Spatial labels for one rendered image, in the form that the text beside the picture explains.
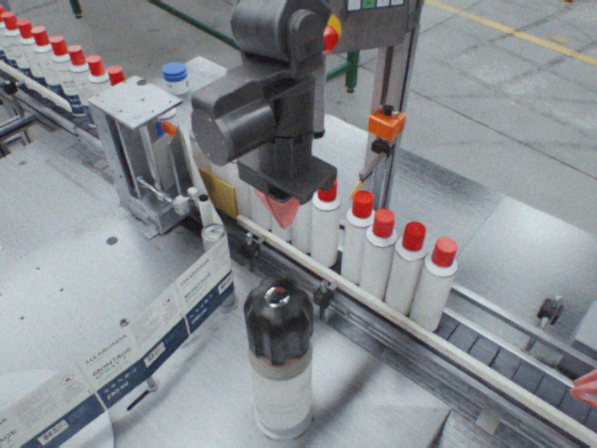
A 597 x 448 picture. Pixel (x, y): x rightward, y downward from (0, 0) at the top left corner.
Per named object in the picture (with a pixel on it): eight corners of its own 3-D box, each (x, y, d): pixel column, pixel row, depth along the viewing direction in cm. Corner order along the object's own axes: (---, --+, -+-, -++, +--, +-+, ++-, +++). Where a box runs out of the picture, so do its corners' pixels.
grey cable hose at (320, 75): (302, 135, 96) (302, 26, 81) (314, 126, 98) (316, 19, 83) (317, 142, 94) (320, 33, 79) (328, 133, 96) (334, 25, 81)
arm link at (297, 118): (328, 71, 50) (288, 51, 53) (275, 96, 46) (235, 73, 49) (324, 131, 55) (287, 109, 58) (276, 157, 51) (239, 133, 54)
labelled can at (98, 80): (102, 134, 129) (77, 59, 114) (119, 125, 132) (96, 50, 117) (115, 142, 126) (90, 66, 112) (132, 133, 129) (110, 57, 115)
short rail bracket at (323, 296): (311, 321, 96) (312, 282, 88) (320, 311, 98) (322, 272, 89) (324, 331, 95) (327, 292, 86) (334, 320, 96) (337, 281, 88)
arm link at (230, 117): (322, 6, 45) (260, -2, 50) (217, 46, 39) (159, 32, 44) (334, 130, 52) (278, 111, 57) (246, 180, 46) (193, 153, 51)
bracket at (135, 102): (87, 103, 93) (85, 98, 92) (136, 78, 99) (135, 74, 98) (134, 131, 87) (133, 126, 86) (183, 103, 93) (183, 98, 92)
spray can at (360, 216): (335, 271, 98) (341, 192, 83) (357, 260, 100) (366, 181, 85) (351, 290, 95) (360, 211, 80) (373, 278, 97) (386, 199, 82)
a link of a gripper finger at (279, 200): (282, 249, 62) (282, 191, 55) (240, 222, 65) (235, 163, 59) (317, 220, 66) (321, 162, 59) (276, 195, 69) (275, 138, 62)
